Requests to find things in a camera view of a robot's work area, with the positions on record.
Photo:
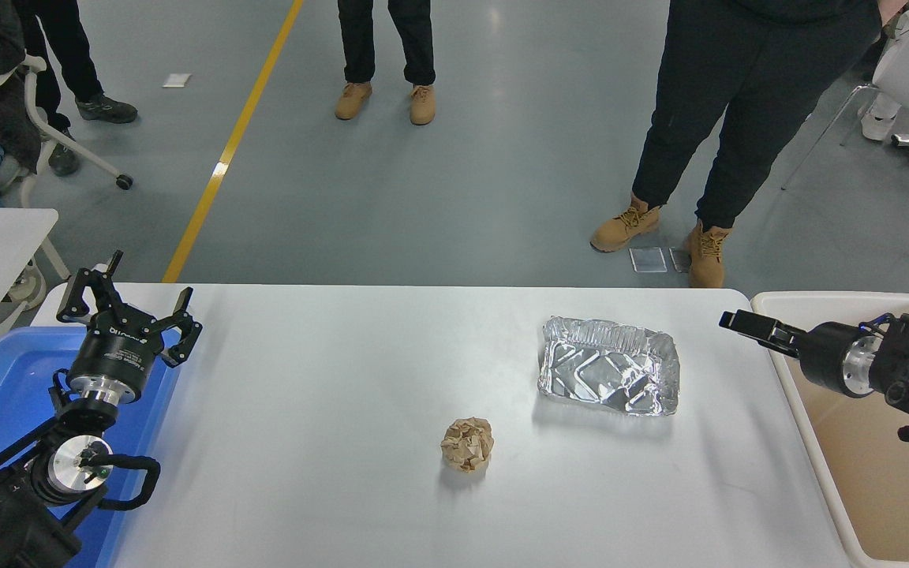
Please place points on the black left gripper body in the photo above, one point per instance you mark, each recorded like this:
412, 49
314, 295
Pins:
119, 351

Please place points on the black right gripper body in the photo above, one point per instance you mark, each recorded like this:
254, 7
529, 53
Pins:
825, 359

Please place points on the silver foil tray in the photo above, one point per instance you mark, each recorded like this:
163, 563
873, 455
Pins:
604, 371

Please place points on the clear floor plate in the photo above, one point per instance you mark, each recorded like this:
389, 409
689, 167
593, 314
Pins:
677, 259
649, 259

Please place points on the blue plastic tray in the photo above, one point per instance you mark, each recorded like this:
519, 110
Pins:
5, 379

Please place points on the white wheeled chair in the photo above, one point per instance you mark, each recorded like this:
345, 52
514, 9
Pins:
124, 182

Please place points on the large pale plastic bin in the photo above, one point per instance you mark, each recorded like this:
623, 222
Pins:
880, 489

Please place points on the white paper scrap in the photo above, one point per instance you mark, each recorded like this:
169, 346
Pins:
177, 80

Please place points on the crumpled tan paper ball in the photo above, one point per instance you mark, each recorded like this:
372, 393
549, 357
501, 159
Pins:
468, 446

